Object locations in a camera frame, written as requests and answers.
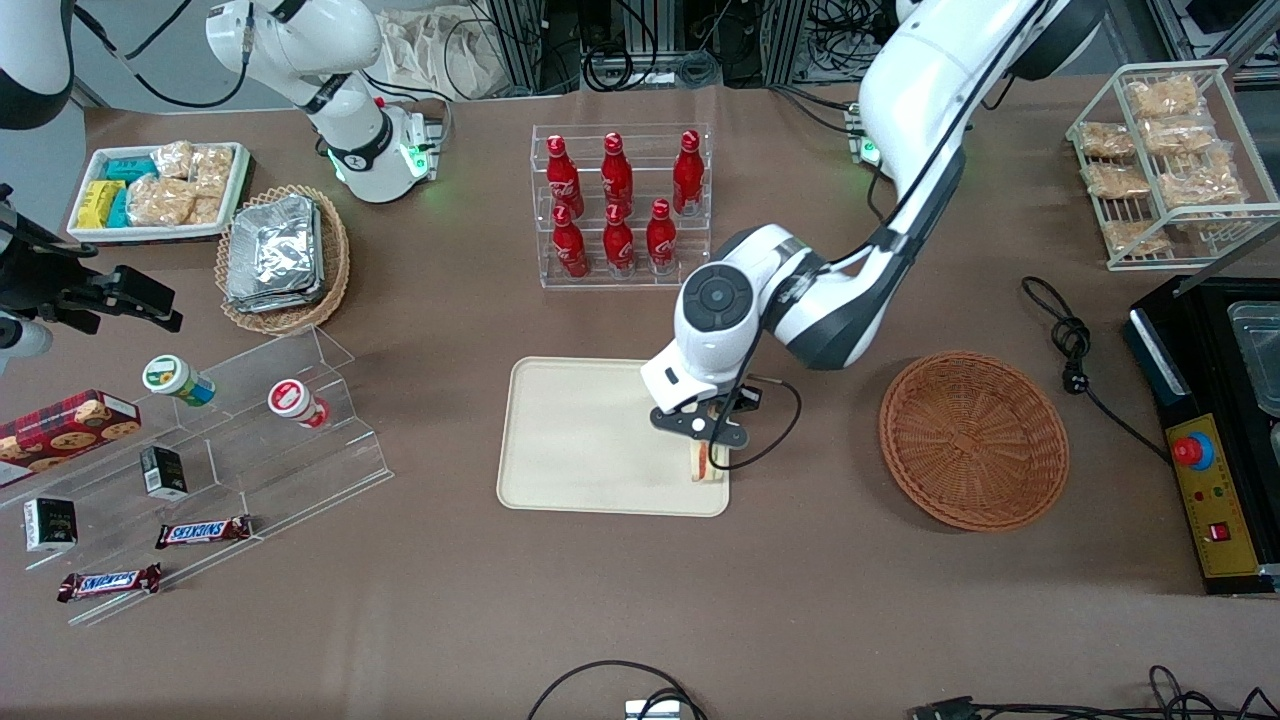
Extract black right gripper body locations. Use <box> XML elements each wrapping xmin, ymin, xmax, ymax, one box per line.
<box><xmin>0</xmin><ymin>185</ymin><xmax>101</xmax><ymax>323</ymax></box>

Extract triangular sandwich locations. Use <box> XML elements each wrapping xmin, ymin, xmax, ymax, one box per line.
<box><xmin>688</xmin><ymin>438</ymin><xmax>729</xmax><ymax>485</ymax></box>

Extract white rectangular snack tray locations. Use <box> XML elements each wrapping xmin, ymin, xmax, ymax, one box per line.
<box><xmin>66</xmin><ymin>141</ymin><xmax>253</xmax><ymax>244</ymax></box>

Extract beige plastic tray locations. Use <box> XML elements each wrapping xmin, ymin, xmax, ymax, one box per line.
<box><xmin>496</xmin><ymin>356</ymin><xmax>732</xmax><ymax>519</ymax></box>

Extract oval tan wicker basket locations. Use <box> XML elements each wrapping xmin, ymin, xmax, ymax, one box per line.
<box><xmin>215</xmin><ymin>184</ymin><xmax>352</xmax><ymax>336</ymax></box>

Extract round brown wicker basket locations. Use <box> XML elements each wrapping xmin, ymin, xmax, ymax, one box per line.
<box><xmin>878</xmin><ymin>350</ymin><xmax>1071</xmax><ymax>533</ymax></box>

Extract green lidded cup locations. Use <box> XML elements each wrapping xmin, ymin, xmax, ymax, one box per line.
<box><xmin>142</xmin><ymin>354</ymin><xmax>217</xmax><ymax>407</ymax></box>

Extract yellow snack pack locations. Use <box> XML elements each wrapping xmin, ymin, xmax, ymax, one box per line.
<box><xmin>77</xmin><ymin>180</ymin><xmax>125</xmax><ymax>229</ymax></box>

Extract red cookie box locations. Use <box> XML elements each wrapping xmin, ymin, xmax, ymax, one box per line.
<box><xmin>0</xmin><ymin>389</ymin><xmax>143</xmax><ymax>489</ymax></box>

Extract red cola bottle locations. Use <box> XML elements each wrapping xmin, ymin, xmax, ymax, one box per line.
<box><xmin>603</xmin><ymin>203</ymin><xmax>637</xmax><ymax>278</ymax></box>
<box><xmin>672</xmin><ymin>129</ymin><xmax>706</xmax><ymax>217</ymax></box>
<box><xmin>546</xmin><ymin>134</ymin><xmax>585</xmax><ymax>219</ymax></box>
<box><xmin>646</xmin><ymin>198</ymin><xmax>679</xmax><ymax>276</ymax></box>
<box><xmin>552</xmin><ymin>205</ymin><xmax>590</xmax><ymax>280</ymax></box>
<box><xmin>601</xmin><ymin>131</ymin><xmax>635</xmax><ymax>217</ymax></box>

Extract silver foil pack stack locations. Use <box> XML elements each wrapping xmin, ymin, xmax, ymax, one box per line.
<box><xmin>226</xmin><ymin>194</ymin><xmax>325</xmax><ymax>315</ymax></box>

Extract small black box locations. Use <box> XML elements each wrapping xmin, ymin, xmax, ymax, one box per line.
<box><xmin>23</xmin><ymin>497</ymin><xmax>79</xmax><ymax>554</ymax></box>
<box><xmin>139</xmin><ymin>445</ymin><xmax>189</xmax><ymax>502</ymax></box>

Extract red lidded cup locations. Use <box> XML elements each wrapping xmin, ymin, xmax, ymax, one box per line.
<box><xmin>267</xmin><ymin>378</ymin><xmax>330</xmax><ymax>429</ymax></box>

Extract clear acrylic stepped display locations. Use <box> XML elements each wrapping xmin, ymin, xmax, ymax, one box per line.
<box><xmin>0</xmin><ymin>325</ymin><xmax>394</xmax><ymax>629</ymax></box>

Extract snickers chocolate bar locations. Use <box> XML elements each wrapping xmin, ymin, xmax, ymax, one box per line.
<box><xmin>57</xmin><ymin>563</ymin><xmax>163</xmax><ymax>603</ymax></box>
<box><xmin>155</xmin><ymin>515</ymin><xmax>254</xmax><ymax>550</ymax></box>

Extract clear acrylic bottle rack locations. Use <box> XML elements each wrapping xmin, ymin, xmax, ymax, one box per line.
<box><xmin>530</xmin><ymin>123</ymin><xmax>713</xmax><ymax>291</ymax></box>

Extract crumpled beige bag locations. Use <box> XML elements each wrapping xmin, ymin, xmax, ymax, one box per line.
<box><xmin>378</xmin><ymin>8</ymin><xmax>506</xmax><ymax>101</ymax></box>

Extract bagged brown snack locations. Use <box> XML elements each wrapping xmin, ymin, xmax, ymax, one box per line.
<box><xmin>1085</xmin><ymin>163</ymin><xmax>1152</xmax><ymax>200</ymax></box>
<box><xmin>1078</xmin><ymin>122</ymin><xmax>1138</xmax><ymax>160</ymax></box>
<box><xmin>1101</xmin><ymin>219</ymin><xmax>1170</xmax><ymax>257</ymax></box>
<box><xmin>1127</xmin><ymin>76</ymin><xmax>1202</xmax><ymax>120</ymax></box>
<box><xmin>1140</xmin><ymin>116</ymin><xmax>1217</xmax><ymax>157</ymax></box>
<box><xmin>1157</xmin><ymin>150</ymin><xmax>1247</xmax><ymax>210</ymax></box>

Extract black electric appliance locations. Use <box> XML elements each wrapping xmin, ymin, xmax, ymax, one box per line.
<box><xmin>1122</xmin><ymin>275</ymin><xmax>1280</xmax><ymax>597</ymax></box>

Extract yellow emergency stop box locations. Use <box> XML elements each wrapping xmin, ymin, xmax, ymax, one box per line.
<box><xmin>1165</xmin><ymin>413</ymin><xmax>1263</xmax><ymax>581</ymax></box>

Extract metal food container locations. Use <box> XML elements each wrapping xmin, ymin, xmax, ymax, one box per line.
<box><xmin>1226</xmin><ymin>300</ymin><xmax>1280</xmax><ymax>419</ymax></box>

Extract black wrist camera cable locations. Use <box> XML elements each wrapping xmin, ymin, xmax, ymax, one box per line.
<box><xmin>706</xmin><ymin>0</ymin><xmax>1051</xmax><ymax>473</ymax></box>

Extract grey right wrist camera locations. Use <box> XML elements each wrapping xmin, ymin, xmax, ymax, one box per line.
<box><xmin>0</xmin><ymin>312</ymin><xmax>53</xmax><ymax>377</ymax></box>

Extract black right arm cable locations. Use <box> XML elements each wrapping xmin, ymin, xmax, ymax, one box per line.
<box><xmin>72</xmin><ymin>0</ymin><xmax>253</xmax><ymax>110</ymax></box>

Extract black looped table cable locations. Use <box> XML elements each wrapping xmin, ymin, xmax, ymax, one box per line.
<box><xmin>527</xmin><ymin>659</ymin><xmax>709</xmax><ymax>720</ymax></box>

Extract black coiled background cable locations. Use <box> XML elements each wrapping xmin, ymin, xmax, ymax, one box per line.
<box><xmin>583</xmin><ymin>42</ymin><xmax>723</xmax><ymax>93</ymax></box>

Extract aluminium frame rack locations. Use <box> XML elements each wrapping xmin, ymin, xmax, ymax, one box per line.
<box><xmin>480</xmin><ymin>0</ymin><xmax>586</xmax><ymax>97</ymax></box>

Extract black cable with connector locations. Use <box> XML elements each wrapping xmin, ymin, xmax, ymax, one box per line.
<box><xmin>910</xmin><ymin>665</ymin><xmax>1280</xmax><ymax>720</ymax></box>

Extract white wire rack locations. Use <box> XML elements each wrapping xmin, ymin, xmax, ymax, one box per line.
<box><xmin>1065</xmin><ymin>59</ymin><xmax>1280</xmax><ymax>273</ymax></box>

